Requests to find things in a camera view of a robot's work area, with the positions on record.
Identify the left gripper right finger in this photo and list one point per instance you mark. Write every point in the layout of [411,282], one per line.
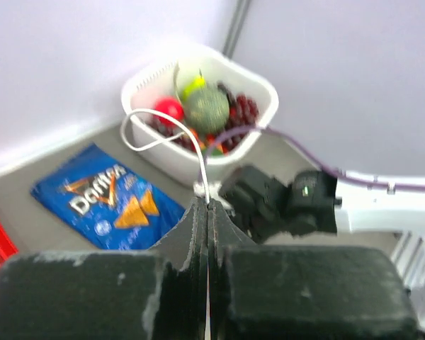
[300,291]

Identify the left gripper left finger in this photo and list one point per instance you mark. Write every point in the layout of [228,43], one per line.
[159,293]

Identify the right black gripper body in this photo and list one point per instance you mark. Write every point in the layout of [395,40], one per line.
[257,200]

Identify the dark red grape bunch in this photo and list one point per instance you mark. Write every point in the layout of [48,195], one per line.
[243,111]

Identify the blue Doritos chip bag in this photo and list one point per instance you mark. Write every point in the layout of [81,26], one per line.
[107,203]

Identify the green melon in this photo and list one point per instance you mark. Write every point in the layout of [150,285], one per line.
[206,110]

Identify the white plastic basket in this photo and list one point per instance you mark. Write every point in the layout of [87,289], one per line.
[175,152]

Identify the red apple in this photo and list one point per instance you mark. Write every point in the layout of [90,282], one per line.
[170,106]

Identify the green pear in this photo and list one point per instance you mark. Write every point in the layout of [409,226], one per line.
[196,83]

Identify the right aluminium frame post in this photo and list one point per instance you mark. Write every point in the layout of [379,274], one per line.
[240,14]

